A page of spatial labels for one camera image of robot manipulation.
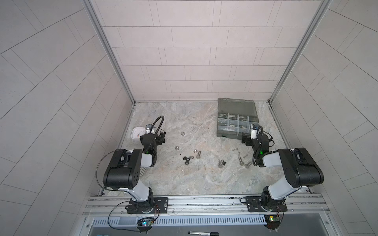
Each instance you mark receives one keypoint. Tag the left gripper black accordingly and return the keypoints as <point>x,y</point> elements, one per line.
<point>159,136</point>

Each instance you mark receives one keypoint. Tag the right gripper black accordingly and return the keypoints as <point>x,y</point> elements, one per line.
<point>248,139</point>

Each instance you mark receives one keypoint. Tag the green plastic organizer box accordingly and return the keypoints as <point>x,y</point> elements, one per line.
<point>236,117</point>

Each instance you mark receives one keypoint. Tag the thick silver hex bolt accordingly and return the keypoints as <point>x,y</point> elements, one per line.
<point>248,164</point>

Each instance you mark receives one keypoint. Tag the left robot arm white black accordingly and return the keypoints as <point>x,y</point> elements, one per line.
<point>124,169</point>

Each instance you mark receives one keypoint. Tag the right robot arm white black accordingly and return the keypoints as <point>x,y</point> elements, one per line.
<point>299,169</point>

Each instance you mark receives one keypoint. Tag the black nut cluster left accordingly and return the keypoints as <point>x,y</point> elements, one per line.
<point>187,160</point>

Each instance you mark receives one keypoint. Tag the white vent grille strip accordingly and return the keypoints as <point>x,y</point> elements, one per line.
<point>190,220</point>

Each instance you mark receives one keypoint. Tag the left controller board green LED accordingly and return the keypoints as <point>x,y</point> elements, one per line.
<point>145,224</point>

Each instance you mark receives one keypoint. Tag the right controller board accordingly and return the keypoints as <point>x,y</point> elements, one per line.
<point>272,222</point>

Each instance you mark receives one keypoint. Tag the black marker pen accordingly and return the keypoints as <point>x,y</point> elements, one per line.
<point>203,233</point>

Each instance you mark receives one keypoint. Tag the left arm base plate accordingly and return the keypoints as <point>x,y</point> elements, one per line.
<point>159,205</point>

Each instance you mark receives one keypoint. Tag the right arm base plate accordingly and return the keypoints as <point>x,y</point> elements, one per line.
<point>260,204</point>

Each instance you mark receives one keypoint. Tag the aluminium mounting rail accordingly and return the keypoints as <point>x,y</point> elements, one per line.
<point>205,205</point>

